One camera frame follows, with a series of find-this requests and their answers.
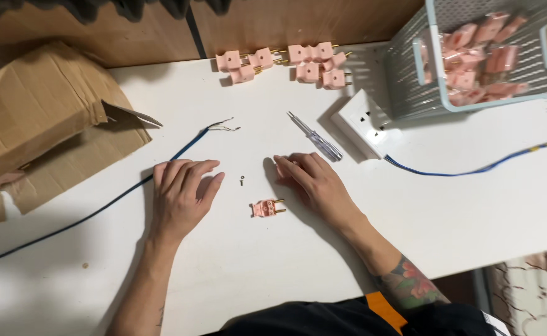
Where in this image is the person's right hand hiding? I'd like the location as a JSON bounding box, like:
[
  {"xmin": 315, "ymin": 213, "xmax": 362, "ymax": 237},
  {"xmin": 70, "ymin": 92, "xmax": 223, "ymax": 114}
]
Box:
[{"xmin": 273, "ymin": 152, "xmax": 364, "ymax": 230}]

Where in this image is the clear handle screwdriver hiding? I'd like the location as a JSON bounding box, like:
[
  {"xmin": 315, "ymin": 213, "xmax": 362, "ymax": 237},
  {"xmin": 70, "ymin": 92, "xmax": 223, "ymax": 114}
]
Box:
[{"xmin": 286, "ymin": 111, "xmax": 344, "ymax": 163}]

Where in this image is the white wall socket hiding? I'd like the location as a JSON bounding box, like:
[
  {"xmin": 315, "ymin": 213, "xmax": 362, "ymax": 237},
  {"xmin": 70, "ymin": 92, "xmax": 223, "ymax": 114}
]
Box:
[{"xmin": 330, "ymin": 89, "xmax": 403, "ymax": 161}]

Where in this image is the blue cable with stripped end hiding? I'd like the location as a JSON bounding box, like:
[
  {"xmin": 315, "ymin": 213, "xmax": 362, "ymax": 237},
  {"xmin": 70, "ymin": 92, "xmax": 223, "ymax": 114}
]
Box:
[{"xmin": 0, "ymin": 117, "xmax": 242, "ymax": 266}]

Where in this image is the cluster of assembled pink plugs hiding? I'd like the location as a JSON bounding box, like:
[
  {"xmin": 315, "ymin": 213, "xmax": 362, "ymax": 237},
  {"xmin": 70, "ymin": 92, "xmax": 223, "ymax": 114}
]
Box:
[{"xmin": 215, "ymin": 41, "xmax": 354, "ymax": 91}]

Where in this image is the torn cardboard box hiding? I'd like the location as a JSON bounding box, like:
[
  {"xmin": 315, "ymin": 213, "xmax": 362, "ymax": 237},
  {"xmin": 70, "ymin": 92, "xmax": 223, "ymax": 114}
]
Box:
[{"xmin": 0, "ymin": 40, "xmax": 164, "ymax": 230}]

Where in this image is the pale pink plastic piece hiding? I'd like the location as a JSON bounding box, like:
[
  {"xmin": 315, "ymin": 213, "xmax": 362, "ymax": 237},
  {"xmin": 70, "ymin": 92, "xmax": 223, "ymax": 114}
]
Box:
[{"xmin": 0, "ymin": 169, "xmax": 26, "ymax": 190}]

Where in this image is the person's left hand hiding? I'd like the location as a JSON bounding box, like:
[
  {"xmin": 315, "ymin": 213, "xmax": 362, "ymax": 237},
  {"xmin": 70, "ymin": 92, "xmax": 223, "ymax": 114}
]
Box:
[{"xmin": 150, "ymin": 159, "xmax": 226, "ymax": 242}]

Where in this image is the floral patterned fabric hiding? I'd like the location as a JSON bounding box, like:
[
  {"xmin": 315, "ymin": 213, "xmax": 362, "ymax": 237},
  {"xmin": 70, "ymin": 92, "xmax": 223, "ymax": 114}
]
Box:
[{"xmin": 487, "ymin": 246, "xmax": 547, "ymax": 336}]

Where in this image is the open pink plug base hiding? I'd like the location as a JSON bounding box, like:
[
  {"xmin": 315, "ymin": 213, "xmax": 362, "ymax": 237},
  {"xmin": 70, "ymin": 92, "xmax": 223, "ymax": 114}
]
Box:
[{"xmin": 250, "ymin": 198, "xmax": 287, "ymax": 219}]

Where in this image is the person's black shirt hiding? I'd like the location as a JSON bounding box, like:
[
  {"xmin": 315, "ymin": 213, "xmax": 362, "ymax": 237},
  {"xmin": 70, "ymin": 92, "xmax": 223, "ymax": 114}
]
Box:
[{"xmin": 202, "ymin": 292, "xmax": 513, "ymax": 336}]

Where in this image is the dark cloth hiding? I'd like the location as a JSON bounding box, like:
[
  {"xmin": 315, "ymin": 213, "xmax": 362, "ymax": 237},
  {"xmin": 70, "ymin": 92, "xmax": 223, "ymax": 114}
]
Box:
[{"xmin": 0, "ymin": 0, "xmax": 233, "ymax": 27}]

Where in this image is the pile of pink plugs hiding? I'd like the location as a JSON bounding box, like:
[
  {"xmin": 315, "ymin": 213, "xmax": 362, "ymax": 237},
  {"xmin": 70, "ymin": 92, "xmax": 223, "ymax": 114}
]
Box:
[{"xmin": 419, "ymin": 11, "xmax": 531, "ymax": 107}]

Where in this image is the blue socket cable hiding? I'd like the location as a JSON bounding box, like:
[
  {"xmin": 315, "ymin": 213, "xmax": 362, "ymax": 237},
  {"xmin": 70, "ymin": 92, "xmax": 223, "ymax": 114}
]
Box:
[{"xmin": 384, "ymin": 139, "xmax": 547, "ymax": 177}]

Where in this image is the pale mesh basket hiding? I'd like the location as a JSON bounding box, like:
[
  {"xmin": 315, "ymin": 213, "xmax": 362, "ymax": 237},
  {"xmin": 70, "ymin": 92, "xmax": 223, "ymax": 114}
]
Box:
[{"xmin": 384, "ymin": 0, "xmax": 547, "ymax": 121}]

